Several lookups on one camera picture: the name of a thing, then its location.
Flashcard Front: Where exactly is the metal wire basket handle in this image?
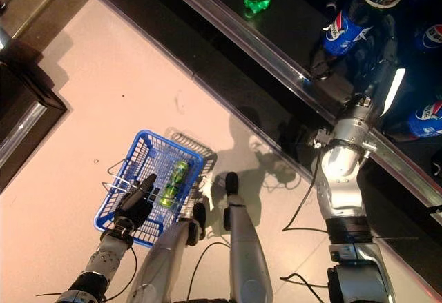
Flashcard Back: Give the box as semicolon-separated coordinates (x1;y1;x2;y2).
106;159;208;211
101;180;194;214

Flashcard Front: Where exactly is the dark Pepsi bottle blue label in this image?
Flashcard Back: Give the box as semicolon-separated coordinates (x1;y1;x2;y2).
320;0;407;62
412;19;442;55
390;101;442;141

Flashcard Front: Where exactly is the silver robot leg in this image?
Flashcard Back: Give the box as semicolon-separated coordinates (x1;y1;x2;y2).
222;171;274;303
126;202;208;303

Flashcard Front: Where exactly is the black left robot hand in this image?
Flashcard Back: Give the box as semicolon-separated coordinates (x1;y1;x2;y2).
112;173;158;235

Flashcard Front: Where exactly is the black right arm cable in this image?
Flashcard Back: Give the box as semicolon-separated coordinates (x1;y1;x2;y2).
280;154;331;290

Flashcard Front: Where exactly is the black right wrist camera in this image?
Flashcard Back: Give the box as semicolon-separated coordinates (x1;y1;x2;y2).
312;128;334;148

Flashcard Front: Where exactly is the black cable between legs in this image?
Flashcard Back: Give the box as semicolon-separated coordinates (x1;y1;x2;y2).
186;241;231;302

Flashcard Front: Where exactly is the blue plastic shopping basket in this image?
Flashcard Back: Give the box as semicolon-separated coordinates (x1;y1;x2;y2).
93;129;205;248

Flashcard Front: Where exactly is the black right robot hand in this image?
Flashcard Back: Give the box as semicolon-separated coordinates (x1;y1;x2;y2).
309;12;407;117

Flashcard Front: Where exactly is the dark stone floor sill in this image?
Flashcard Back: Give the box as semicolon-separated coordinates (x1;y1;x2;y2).
0;0;90;38

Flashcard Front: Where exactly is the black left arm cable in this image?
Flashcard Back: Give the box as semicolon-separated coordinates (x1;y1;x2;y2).
103;246;139;302

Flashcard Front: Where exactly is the silver right robot leg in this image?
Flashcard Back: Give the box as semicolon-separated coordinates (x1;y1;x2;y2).
222;171;274;303

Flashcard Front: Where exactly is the silver left robot leg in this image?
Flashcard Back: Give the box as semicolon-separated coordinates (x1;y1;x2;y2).
126;202;208;303

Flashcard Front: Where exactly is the bright green drink bottle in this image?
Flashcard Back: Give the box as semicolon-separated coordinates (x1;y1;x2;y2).
159;182;180;208

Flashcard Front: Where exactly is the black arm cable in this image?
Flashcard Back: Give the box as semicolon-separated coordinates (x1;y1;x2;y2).
103;246;139;302
280;154;331;290

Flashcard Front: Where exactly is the green bottle in basket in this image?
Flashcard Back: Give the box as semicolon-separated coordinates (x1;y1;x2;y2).
171;160;190;185

